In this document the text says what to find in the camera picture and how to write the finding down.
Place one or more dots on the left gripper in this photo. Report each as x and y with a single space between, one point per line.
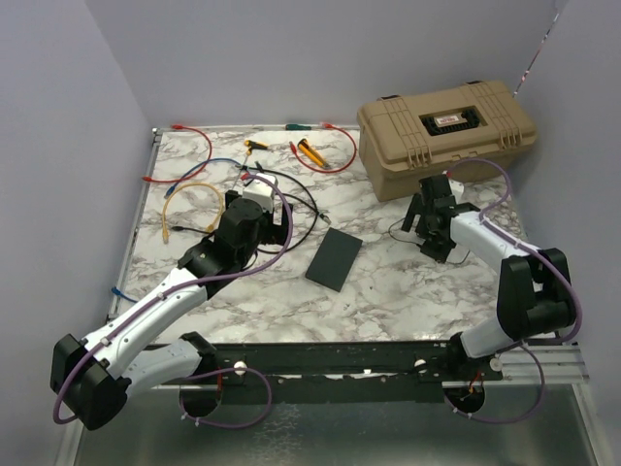
277 233

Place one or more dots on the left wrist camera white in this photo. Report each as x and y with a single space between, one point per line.
260 191

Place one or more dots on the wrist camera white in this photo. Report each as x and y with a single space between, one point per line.
457 188
260 191

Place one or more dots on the yellow black T-handle wrench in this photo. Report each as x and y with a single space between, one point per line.
251 146

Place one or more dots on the black mounting rail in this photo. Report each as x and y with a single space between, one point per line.
252 374

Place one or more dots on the yellow black utility knife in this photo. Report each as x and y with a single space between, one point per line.
312 154

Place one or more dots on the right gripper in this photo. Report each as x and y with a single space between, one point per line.
417 207

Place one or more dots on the black power adapter with cable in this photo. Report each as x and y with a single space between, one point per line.
439 253

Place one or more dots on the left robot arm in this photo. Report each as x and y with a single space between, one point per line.
94 376

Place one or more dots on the black network switch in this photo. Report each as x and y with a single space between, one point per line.
334 259

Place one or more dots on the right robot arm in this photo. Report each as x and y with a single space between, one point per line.
534 287

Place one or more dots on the green handled screwdriver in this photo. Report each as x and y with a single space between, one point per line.
288 127

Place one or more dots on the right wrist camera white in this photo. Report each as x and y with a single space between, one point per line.
457 188

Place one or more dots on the tan plastic toolbox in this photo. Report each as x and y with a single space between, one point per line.
404 139

